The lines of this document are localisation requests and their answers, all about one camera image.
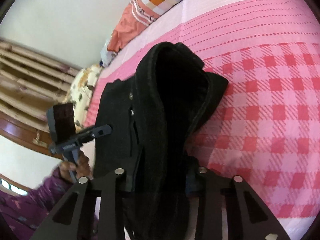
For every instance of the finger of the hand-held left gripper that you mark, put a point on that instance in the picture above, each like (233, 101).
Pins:
(102, 130)

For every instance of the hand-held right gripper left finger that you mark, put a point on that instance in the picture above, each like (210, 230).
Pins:
(117, 187)

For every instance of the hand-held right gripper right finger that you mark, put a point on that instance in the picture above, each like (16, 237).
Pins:
(192, 182)

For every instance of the black pants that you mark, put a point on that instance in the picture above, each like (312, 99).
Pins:
(170, 105)

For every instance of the person's left forearm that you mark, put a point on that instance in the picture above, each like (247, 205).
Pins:
(37, 200)

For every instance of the person's left hand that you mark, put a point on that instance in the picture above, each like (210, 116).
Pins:
(83, 166)

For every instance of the floral cream pillow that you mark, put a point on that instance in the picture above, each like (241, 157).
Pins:
(82, 90)

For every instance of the wooden headboard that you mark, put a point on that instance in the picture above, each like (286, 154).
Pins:
(30, 80)

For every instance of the light blue striped cloth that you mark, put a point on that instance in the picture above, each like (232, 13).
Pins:
(107, 55)

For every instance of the window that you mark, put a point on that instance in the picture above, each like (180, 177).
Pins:
(10, 186)

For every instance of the orange checked pillow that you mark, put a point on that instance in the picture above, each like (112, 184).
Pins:
(130, 22)

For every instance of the pink checked bed sheet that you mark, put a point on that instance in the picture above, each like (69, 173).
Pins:
(262, 80)

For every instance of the brown wooden bed frame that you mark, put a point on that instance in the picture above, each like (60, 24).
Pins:
(15, 130)

